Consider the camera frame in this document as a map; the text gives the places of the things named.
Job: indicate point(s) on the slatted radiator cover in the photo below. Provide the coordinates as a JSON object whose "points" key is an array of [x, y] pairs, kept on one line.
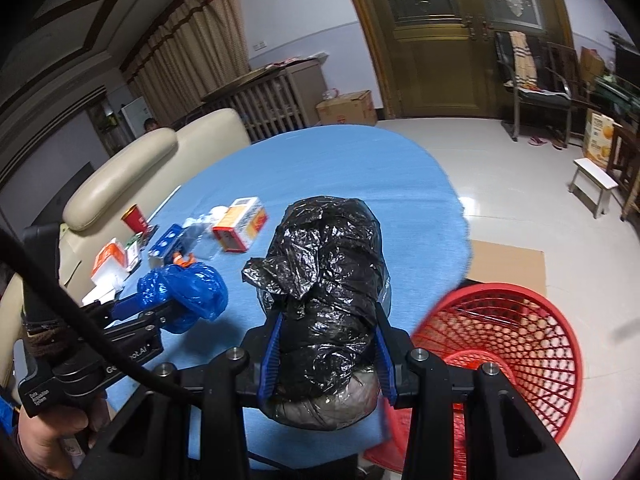
{"points": [[280, 105]]}

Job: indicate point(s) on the orange and white carton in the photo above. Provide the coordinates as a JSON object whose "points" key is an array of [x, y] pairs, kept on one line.
{"points": [[240, 225]]}

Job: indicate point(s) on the cream leather sofa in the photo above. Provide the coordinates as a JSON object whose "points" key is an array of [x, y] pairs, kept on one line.
{"points": [[150, 170]]}

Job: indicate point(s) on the cardboard sheet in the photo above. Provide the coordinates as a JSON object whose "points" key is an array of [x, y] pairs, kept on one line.
{"points": [[510, 270]]}

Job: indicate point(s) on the striped scarf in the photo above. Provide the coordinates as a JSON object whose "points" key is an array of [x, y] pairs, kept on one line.
{"points": [[524, 60]]}

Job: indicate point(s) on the orange plastic piece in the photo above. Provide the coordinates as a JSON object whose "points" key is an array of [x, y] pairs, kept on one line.
{"points": [[183, 259]]}

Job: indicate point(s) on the white refrigerator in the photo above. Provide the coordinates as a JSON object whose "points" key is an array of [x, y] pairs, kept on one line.
{"points": [[136, 117]]}

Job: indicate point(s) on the small orange and white box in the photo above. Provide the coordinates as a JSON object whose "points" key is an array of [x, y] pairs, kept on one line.
{"points": [[107, 255]]}

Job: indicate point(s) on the red paper cup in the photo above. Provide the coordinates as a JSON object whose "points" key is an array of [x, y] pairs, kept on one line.
{"points": [[135, 220]]}

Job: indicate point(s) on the open brown cardboard box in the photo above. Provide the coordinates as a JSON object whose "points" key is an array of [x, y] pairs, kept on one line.
{"points": [[591, 65]]}

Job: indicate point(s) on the black computer monitor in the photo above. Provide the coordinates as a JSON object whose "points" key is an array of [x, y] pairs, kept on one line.
{"points": [[627, 67]]}

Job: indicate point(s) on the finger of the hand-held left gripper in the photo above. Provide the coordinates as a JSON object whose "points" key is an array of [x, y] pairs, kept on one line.
{"points": [[127, 306], [145, 322]]}

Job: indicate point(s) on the dark wooden armchair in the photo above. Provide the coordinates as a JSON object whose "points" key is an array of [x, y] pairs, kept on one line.
{"points": [[562, 67]]}

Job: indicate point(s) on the blue plastic bag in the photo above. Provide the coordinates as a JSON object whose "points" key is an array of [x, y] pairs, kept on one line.
{"points": [[195, 290]]}

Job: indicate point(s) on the red plastic mesh basket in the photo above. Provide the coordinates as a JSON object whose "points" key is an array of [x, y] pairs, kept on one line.
{"points": [[500, 320]]}

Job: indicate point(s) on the orange printed carton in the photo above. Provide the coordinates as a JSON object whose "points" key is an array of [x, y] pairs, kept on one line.
{"points": [[599, 140]]}

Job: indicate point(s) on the person's left hand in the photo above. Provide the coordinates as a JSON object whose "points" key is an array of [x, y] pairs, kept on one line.
{"points": [[50, 430]]}

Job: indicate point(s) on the beige curtain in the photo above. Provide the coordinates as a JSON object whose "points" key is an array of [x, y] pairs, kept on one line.
{"points": [[200, 40]]}

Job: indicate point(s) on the clear plastic wrapper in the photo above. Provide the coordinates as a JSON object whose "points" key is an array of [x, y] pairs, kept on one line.
{"points": [[200, 240]]}

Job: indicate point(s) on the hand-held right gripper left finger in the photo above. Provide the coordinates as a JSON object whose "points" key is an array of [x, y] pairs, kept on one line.
{"points": [[271, 360]]}

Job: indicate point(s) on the black plastic bag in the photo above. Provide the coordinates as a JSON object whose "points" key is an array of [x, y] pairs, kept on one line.
{"points": [[325, 270]]}

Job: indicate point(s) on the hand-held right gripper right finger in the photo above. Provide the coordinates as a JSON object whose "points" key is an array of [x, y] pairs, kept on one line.
{"points": [[385, 362]]}

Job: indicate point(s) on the white wooden stool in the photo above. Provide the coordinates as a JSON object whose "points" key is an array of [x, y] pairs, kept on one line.
{"points": [[595, 172]]}

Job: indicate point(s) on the golden wooden door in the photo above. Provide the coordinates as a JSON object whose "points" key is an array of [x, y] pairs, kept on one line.
{"points": [[435, 70]]}

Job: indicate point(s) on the blue tablecloth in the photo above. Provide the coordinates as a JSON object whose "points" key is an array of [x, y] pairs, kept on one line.
{"points": [[325, 170]]}

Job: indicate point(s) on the black metal armchair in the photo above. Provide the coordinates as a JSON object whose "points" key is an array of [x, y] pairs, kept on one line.
{"points": [[540, 97]]}

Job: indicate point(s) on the white tissue ball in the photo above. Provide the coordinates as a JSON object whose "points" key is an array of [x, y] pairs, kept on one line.
{"points": [[218, 211]]}

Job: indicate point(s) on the blue foil box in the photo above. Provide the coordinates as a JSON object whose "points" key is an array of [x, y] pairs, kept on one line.
{"points": [[167, 245]]}

